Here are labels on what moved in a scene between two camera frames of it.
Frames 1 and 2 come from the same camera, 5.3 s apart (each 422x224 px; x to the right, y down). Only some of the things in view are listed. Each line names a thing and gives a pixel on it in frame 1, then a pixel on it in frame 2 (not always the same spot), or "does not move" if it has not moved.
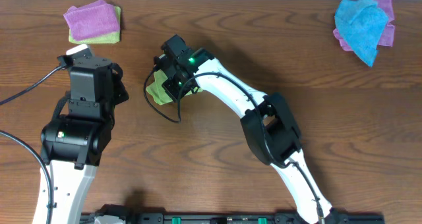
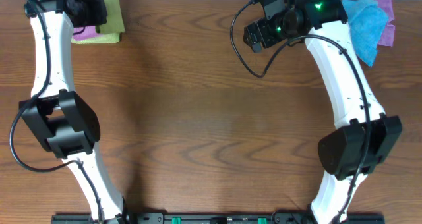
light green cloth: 157,91 → 115,22
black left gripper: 119,90 → 95,10
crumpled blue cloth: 362,23 does not move
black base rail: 333,217 does not move
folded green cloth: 113,39 does not move
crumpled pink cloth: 384,2 does not move
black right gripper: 169,86 → 256,35
